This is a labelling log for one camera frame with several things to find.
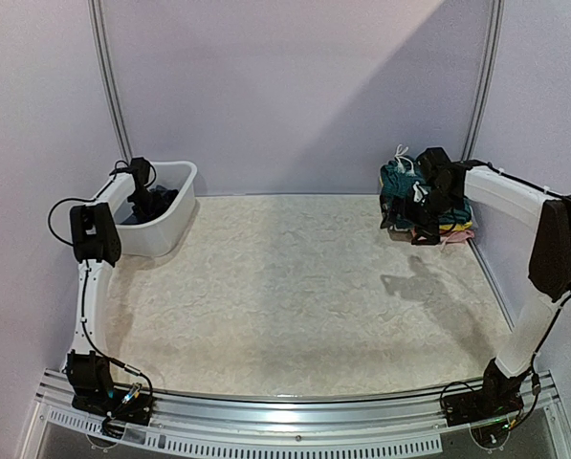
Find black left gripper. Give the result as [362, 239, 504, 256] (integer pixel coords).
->
[131, 188, 167, 223]

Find navy blue garment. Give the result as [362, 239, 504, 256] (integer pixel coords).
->
[121, 186, 178, 225]

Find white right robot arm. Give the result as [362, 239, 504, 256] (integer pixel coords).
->
[379, 152, 571, 379]

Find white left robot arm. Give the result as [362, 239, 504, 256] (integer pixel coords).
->
[61, 166, 157, 377]

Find white plastic laundry basket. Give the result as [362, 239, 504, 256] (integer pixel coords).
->
[95, 161, 198, 257]

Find black white patterned garment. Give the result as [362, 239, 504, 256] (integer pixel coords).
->
[378, 195, 410, 234]

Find pink folded garment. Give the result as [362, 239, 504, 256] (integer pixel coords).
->
[437, 229, 474, 246]

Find yellow folded shorts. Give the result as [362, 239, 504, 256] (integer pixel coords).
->
[439, 218, 472, 233]

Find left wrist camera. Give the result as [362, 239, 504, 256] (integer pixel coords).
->
[128, 157, 151, 186]

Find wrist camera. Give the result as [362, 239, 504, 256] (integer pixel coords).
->
[128, 157, 151, 186]
[415, 147, 451, 186]

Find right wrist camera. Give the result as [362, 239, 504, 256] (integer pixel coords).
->
[415, 147, 451, 186]

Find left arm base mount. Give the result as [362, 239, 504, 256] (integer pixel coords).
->
[64, 350, 155, 439]

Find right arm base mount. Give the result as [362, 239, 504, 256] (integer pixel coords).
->
[439, 359, 541, 447]

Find aluminium front rail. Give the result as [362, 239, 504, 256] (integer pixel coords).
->
[22, 370, 571, 458]

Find left aluminium frame post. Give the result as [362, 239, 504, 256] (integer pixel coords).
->
[88, 0, 133, 162]

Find aluminium frame post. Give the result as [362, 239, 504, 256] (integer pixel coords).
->
[461, 0, 505, 161]
[88, 0, 133, 162]

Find right aluminium frame post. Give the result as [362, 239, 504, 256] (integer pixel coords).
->
[461, 0, 505, 161]

